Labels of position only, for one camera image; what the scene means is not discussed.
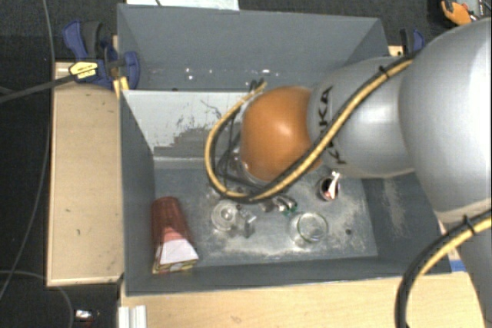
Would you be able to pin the wide clear glass cup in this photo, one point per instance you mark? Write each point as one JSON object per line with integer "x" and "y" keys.
{"x": 310, "y": 227}

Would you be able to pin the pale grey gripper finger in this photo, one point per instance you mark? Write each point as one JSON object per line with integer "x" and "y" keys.
{"x": 248, "y": 231}
{"x": 250, "y": 219}

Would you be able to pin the small clear glass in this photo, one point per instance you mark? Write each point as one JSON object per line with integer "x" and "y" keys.
{"x": 224, "y": 216}

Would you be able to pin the pale wood flat board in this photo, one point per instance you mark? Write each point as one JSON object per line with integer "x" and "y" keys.
{"x": 86, "y": 173}

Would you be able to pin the black cylinder on white bracket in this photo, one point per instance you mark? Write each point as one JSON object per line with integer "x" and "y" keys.
{"x": 328, "y": 186}

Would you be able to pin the grey metal bin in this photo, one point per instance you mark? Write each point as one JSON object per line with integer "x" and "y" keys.
{"x": 184, "y": 50}

